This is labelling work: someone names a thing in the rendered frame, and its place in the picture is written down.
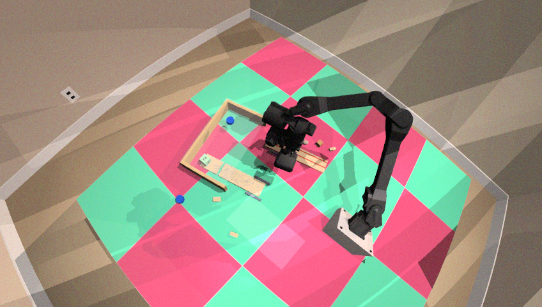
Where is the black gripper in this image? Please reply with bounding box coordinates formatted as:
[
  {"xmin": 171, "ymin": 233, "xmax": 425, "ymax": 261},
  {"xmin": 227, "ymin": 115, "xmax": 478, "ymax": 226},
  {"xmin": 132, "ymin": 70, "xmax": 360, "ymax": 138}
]
[{"xmin": 274, "ymin": 132, "xmax": 304, "ymax": 173}]

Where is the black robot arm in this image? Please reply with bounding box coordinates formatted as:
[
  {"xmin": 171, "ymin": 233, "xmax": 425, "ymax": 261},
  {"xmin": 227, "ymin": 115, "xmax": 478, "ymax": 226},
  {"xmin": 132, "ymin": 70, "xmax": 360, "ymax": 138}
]
[{"xmin": 262, "ymin": 91, "xmax": 414, "ymax": 240}]

